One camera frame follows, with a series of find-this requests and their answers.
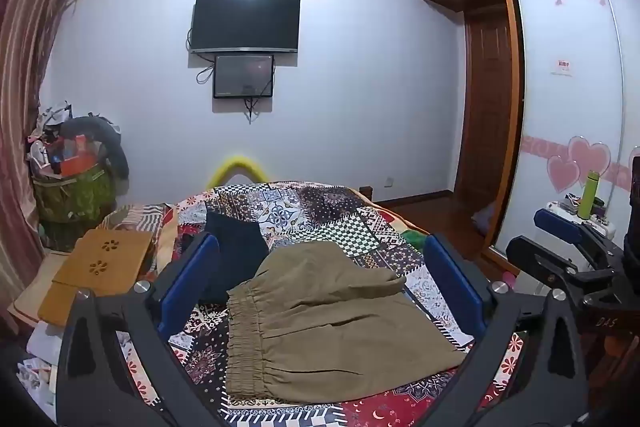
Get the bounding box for white appliance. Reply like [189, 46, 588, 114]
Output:
[537, 201, 617, 298]

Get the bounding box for white paper pile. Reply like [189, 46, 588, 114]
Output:
[17, 322, 63, 408]

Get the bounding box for red box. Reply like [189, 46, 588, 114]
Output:
[60, 134, 98, 175]

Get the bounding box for green fabric basket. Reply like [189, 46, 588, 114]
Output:
[32, 157, 118, 238]

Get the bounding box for wooden wardrobe with sliding doors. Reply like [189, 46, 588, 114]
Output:
[407, 0, 640, 268]

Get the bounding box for olive green pants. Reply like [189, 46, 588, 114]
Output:
[225, 241, 468, 412]

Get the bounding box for brown wooden door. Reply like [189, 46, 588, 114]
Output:
[455, 7, 516, 208]

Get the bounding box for green bottle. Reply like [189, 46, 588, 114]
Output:
[577, 170, 601, 220]

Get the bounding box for small wall screen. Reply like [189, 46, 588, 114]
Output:
[213, 54, 275, 100]

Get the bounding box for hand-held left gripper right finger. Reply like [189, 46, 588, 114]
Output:
[422, 234, 590, 427]

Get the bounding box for purple bundle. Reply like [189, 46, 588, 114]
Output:
[472, 206, 499, 234]

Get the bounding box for black wall television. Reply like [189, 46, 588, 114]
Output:
[190, 0, 301, 55]

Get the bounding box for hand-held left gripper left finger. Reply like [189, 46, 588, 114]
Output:
[56, 232, 223, 427]

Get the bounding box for striped maroon curtain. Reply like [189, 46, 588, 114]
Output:
[0, 0, 86, 308]

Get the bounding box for yellow curved tube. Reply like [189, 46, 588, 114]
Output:
[206, 154, 268, 188]

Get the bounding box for dark navy folded garment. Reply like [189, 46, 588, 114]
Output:
[197, 211, 271, 305]

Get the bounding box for grey cloth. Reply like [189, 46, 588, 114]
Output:
[60, 116, 131, 180]

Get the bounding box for patchwork printed blanket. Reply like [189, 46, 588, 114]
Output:
[102, 180, 531, 427]

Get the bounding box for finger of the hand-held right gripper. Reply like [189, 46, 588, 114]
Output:
[505, 234, 608, 295]
[533, 208, 618, 258]

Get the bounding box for wooden lap table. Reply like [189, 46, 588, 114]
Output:
[14, 228, 156, 328]

